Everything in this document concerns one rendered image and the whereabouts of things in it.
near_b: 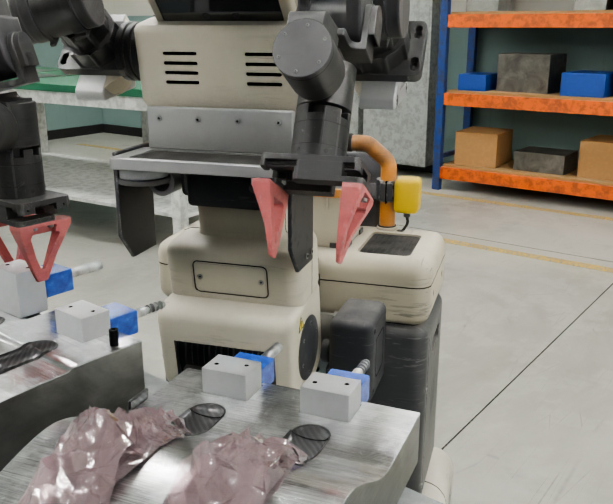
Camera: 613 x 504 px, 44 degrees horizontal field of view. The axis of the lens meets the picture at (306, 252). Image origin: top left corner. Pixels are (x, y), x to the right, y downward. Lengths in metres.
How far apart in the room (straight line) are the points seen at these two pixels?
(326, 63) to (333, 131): 0.08
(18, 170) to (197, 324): 0.40
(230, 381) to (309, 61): 0.32
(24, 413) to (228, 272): 0.47
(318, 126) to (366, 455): 0.32
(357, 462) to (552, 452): 1.78
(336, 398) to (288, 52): 0.32
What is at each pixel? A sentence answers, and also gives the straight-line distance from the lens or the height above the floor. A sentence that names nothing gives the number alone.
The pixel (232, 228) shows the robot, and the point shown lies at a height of 0.91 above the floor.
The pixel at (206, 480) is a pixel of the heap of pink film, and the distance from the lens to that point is 0.55.
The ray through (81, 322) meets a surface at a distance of 0.83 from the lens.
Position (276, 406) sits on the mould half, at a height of 0.86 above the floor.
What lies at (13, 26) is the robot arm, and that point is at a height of 1.21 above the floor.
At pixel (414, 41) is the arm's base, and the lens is 1.05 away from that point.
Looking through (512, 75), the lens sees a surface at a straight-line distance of 5.70.
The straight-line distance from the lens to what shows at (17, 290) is 0.91.
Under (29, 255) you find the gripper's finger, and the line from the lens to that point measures 0.90.
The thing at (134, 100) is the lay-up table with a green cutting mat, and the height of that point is 0.84.
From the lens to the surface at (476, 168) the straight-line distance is 5.74.
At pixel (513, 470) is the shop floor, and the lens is 2.30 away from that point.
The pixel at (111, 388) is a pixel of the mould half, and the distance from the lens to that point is 0.82.
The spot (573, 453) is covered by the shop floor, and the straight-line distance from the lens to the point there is 2.43.
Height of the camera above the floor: 1.21
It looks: 17 degrees down
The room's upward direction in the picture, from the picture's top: straight up
